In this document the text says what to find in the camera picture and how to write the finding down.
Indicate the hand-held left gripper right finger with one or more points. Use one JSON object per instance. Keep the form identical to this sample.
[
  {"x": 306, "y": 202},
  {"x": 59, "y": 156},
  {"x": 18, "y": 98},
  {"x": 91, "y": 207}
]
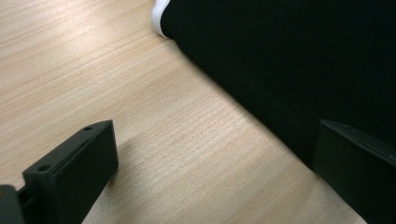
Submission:
[{"x": 358, "y": 174}]

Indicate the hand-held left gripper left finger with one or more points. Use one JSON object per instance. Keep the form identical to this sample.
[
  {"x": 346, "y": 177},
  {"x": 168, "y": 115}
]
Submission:
[{"x": 68, "y": 174}]

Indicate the black garment with white trim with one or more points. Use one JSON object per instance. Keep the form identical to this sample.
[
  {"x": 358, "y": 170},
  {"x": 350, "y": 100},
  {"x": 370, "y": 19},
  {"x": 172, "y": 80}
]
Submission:
[{"x": 280, "y": 62}]

